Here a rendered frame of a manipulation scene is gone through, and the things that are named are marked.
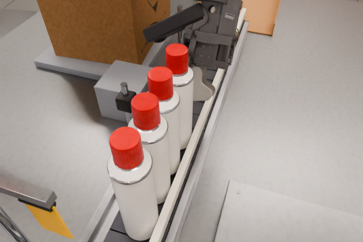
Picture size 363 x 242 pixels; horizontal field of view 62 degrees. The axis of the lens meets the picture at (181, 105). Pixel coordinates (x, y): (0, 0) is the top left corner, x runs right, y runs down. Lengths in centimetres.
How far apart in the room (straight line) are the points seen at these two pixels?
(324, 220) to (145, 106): 33
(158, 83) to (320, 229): 33
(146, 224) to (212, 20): 33
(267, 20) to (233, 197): 69
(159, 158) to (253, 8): 82
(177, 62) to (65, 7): 42
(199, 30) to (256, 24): 52
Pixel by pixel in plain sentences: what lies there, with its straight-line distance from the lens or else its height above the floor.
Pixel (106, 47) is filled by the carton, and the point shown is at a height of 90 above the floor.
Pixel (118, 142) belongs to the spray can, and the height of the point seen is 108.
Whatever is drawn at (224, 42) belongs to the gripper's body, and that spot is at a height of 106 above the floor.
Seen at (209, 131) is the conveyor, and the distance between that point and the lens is 60.
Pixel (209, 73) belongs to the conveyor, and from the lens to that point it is 73.
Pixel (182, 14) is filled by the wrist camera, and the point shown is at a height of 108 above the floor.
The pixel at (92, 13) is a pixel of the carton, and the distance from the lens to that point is 76.
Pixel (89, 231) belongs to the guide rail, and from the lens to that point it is 41.
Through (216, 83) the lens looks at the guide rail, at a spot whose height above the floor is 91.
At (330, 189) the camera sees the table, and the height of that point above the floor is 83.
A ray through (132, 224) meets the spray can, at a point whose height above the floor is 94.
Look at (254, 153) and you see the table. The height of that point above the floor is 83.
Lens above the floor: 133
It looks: 44 degrees down
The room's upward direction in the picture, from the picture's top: straight up
